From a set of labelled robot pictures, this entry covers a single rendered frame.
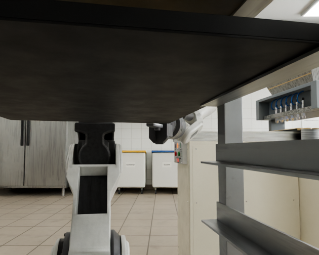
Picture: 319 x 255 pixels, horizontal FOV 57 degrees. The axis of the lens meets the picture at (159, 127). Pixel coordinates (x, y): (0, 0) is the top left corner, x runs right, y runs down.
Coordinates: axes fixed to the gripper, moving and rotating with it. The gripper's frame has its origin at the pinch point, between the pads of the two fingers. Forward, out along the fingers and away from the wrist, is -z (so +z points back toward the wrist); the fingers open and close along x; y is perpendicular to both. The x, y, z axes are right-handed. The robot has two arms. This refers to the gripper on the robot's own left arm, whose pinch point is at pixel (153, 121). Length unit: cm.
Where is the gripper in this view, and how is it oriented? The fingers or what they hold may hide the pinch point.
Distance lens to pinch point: 81.0
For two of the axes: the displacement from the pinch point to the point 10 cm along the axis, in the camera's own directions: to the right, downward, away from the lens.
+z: 3.5, 0.7, 9.4
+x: 0.1, -10.0, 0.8
